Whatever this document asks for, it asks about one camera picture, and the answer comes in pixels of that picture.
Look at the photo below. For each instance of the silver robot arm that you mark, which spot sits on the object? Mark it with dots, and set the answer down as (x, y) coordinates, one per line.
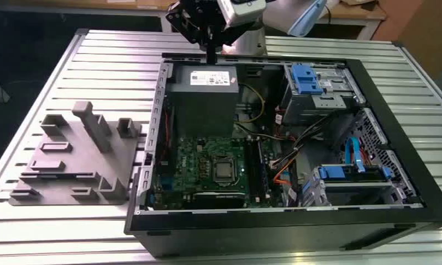
(244, 41)

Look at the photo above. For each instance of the gray power supply unit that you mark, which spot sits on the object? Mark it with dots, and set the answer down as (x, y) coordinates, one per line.
(206, 110)

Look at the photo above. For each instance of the blue plastic drive latch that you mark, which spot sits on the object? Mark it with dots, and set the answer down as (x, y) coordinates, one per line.
(303, 80)

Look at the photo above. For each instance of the silver drive cage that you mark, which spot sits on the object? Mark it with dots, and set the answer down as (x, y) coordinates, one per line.
(309, 107)

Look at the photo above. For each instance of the green motherboard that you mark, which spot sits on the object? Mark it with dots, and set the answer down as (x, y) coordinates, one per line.
(191, 154)

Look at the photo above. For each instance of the silver CPU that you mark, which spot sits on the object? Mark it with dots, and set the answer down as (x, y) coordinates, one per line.
(224, 170)

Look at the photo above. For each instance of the brown cardboard panel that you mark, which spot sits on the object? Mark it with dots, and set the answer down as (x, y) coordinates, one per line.
(420, 33)

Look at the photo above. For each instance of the gray parts rack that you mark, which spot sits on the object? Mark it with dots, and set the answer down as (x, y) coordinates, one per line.
(84, 165)

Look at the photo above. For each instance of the black graphics card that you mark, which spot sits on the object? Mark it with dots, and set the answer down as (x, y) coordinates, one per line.
(216, 199)

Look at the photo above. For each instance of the hard disk in blue carrier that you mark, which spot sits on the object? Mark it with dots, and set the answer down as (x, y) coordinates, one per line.
(335, 171)

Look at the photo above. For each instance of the silver disk bay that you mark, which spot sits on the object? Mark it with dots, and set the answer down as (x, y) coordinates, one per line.
(353, 190)

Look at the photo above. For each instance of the black PC case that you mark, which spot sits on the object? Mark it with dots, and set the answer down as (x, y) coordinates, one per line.
(243, 226)

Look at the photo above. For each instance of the gray wrist camera box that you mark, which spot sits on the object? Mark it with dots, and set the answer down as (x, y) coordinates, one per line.
(243, 13)

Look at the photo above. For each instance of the wooden desk white frame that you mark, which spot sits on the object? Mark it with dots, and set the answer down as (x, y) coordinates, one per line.
(95, 4)
(353, 12)

